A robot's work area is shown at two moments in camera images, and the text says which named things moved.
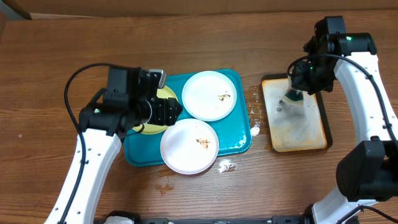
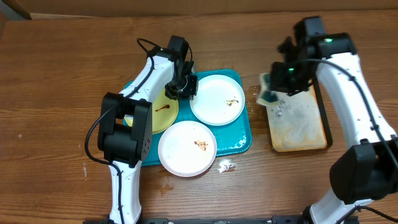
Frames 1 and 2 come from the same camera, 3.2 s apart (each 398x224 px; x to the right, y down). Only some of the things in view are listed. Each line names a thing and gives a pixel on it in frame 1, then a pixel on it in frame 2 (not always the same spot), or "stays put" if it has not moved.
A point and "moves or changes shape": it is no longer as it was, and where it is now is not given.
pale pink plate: [189, 146] stays put
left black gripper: [165, 114] → [188, 94]
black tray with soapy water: [293, 127] stays put
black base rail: [108, 215] stays put
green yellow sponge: [293, 96] → [266, 94]
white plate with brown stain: [209, 96] moves or changes shape
